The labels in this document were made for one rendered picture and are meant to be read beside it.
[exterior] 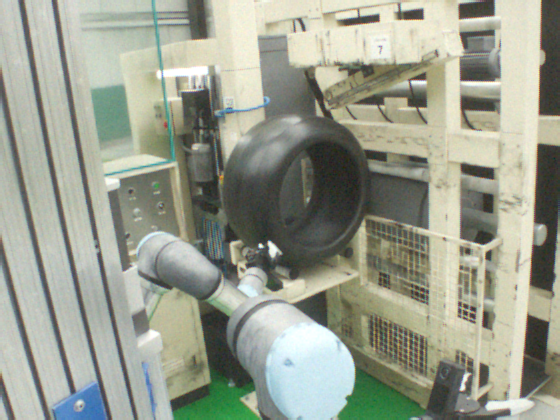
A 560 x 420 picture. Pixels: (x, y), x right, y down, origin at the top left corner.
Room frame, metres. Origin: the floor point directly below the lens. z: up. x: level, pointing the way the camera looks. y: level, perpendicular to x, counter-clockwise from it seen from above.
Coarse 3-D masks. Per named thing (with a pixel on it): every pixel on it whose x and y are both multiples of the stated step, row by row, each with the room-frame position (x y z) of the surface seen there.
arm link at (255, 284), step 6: (246, 276) 1.47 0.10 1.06; (252, 276) 1.46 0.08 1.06; (258, 276) 1.47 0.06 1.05; (240, 282) 1.45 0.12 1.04; (246, 282) 1.43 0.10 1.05; (252, 282) 1.43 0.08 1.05; (258, 282) 1.45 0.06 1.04; (240, 288) 1.41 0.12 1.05; (246, 288) 1.40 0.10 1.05; (252, 288) 1.41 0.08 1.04; (258, 288) 1.43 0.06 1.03; (252, 294) 1.38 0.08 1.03; (258, 294) 1.41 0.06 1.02
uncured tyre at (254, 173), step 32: (256, 128) 1.95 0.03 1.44; (288, 128) 1.83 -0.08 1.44; (320, 128) 1.86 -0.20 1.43; (256, 160) 1.78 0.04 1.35; (288, 160) 1.77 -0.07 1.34; (320, 160) 2.20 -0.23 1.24; (352, 160) 2.09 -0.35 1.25; (224, 192) 1.88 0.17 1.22; (256, 192) 1.73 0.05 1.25; (320, 192) 2.19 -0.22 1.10; (352, 192) 2.10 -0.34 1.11; (256, 224) 1.73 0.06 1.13; (320, 224) 2.14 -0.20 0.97; (352, 224) 1.92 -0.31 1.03; (288, 256) 1.77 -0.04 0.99; (320, 256) 1.83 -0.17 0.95
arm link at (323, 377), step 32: (256, 320) 0.64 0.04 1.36; (288, 320) 0.61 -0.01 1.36; (256, 352) 0.59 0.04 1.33; (288, 352) 0.55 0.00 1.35; (320, 352) 0.55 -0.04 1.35; (256, 384) 0.59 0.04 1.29; (288, 384) 0.53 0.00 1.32; (320, 384) 0.55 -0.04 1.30; (352, 384) 0.56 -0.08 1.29; (288, 416) 0.53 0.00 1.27; (320, 416) 0.54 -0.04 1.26
